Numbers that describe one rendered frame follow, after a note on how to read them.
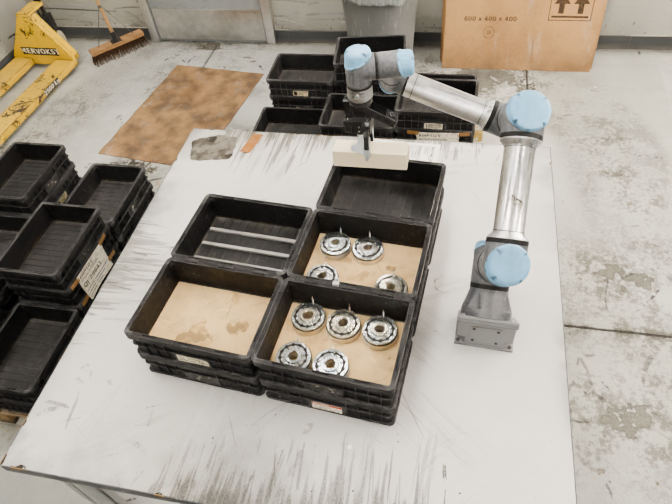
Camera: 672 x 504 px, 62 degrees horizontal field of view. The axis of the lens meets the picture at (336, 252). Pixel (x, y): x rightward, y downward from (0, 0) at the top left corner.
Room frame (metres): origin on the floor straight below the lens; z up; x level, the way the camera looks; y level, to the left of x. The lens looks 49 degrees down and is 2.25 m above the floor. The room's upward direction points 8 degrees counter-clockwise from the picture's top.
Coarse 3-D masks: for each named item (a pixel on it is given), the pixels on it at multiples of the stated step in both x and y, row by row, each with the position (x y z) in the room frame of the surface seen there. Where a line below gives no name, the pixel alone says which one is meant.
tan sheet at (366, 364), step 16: (288, 320) 0.99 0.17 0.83; (288, 336) 0.94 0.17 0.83; (304, 336) 0.93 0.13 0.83; (320, 336) 0.92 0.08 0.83; (400, 336) 0.89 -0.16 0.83; (352, 352) 0.85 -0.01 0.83; (368, 352) 0.85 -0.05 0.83; (384, 352) 0.84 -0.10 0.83; (352, 368) 0.80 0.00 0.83; (368, 368) 0.79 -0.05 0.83; (384, 368) 0.79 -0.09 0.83; (384, 384) 0.74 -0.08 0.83
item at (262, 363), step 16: (336, 288) 1.01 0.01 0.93; (352, 288) 1.01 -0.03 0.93; (256, 352) 0.83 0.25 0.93; (400, 352) 0.77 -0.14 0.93; (272, 368) 0.78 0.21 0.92; (288, 368) 0.77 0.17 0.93; (304, 368) 0.76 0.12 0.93; (400, 368) 0.74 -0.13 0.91; (352, 384) 0.70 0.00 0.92; (368, 384) 0.69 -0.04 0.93
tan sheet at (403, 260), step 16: (320, 240) 1.31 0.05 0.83; (352, 240) 1.29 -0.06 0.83; (320, 256) 1.23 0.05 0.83; (352, 256) 1.22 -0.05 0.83; (384, 256) 1.20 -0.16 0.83; (400, 256) 1.19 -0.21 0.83; (416, 256) 1.18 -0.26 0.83; (352, 272) 1.15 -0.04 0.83; (368, 272) 1.14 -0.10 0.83; (384, 272) 1.13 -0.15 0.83; (400, 272) 1.12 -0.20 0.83; (416, 272) 1.11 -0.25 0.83
